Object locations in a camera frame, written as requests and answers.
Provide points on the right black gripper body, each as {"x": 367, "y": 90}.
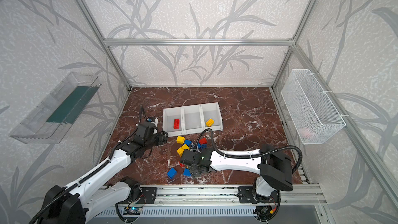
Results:
{"x": 185, "y": 157}

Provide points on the clear plastic wall tray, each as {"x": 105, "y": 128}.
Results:
{"x": 49, "y": 122}

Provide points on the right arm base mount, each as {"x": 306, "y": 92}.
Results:
{"x": 247, "y": 194}

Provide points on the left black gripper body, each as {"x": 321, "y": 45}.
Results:
{"x": 160, "y": 137}

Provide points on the middle white sorting bin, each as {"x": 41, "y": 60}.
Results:
{"x": 192, "y": 119}

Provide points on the large yellow lego brick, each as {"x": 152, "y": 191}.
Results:
{"x": 182, "y": 149}

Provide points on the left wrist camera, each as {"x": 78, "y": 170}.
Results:
{"x": 153, "y": 120}

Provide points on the right white sorting bin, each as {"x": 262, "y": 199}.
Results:
{"x": 212, "y": 111}

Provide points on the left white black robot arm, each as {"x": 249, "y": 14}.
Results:
{"x": 62, "y": 206}

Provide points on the red lego brick upper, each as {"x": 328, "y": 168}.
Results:
{"x": 203, "y": 141}

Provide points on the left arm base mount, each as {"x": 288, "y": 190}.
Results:
{"x": 144, "y": 195}

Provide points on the white sorting bin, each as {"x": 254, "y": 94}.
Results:
{"x": 169, "y": 114}
{"x": 192, "y": 119}
{"x": 212, "y": 111}

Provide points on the left white sorting bin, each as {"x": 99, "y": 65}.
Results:
{"x": 169, "y": 114}

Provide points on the yellow lego brick top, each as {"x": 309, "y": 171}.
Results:
{"x": 180, "y": 140}

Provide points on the green circuit board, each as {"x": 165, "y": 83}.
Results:
{"x": 132, "y": 211}

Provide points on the aluminium front rail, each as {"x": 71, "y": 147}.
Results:
{"x": 200, "y": 195}

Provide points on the long red lego brick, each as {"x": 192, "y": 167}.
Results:
{"x": 176, "y": 124}

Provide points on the white wire mesh basket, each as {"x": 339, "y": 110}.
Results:
{"x": 313, "y": 114}

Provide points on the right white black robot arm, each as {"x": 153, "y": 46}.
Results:
{"x": 274, "y": 166}

